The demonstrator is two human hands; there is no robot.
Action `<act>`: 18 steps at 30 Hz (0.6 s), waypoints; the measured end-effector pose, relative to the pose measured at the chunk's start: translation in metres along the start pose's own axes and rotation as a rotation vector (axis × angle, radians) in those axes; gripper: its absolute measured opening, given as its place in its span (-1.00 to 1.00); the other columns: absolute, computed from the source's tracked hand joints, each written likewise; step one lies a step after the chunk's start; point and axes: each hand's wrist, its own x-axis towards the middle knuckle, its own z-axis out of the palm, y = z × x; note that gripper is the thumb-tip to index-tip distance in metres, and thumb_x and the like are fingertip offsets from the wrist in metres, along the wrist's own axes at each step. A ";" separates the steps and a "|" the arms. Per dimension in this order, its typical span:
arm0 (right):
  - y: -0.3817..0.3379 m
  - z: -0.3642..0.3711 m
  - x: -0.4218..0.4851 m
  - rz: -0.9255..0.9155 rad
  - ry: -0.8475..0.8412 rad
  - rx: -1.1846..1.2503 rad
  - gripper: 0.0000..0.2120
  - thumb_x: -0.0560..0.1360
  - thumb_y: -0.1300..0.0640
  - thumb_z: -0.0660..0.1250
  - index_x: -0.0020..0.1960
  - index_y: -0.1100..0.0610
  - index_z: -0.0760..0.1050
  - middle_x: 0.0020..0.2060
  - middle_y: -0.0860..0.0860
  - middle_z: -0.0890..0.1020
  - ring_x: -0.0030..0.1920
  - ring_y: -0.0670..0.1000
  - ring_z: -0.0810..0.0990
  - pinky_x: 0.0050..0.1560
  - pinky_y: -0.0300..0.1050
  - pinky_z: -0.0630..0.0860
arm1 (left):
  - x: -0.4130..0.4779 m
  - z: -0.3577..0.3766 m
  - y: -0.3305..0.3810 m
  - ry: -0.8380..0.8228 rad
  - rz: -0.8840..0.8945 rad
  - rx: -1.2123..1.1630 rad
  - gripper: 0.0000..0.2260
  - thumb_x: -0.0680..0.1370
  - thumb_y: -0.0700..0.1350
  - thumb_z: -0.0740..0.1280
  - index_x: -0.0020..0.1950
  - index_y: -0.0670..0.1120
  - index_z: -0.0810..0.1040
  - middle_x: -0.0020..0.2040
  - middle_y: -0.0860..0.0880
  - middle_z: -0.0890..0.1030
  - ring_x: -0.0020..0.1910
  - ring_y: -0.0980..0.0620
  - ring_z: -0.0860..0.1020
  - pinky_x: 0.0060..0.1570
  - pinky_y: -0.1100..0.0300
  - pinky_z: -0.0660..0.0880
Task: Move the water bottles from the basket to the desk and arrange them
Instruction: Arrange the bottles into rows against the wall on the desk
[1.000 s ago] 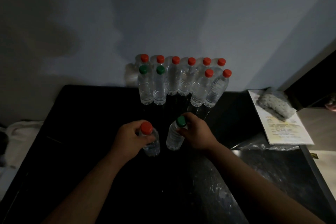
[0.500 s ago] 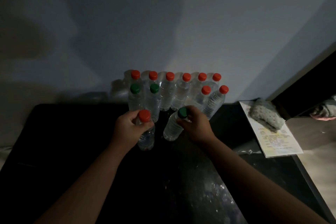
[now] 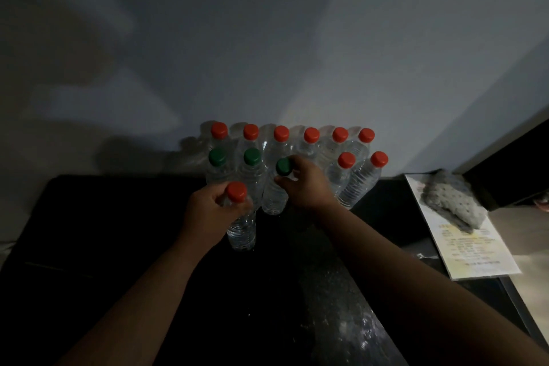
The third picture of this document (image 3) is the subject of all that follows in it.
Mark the person's right hand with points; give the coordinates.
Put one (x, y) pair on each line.
(311, 190)

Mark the person's left hand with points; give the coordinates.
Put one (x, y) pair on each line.
(206, 220)

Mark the person's right forearm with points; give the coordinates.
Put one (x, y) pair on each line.
(429, 293)

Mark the person's left forearm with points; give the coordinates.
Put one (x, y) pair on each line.
(133, 310)

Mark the black glossy table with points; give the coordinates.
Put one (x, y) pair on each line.
(86, 228)

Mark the grey folded towel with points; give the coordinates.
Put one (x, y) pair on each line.
(452, 202)

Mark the white printed paper sheet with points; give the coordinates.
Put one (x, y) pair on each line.
(472, 250)

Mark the dark wood wardrobe unit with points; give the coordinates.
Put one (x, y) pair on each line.
(510, 172)

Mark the grey and pink cloth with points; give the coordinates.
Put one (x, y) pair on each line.
(544, 202)

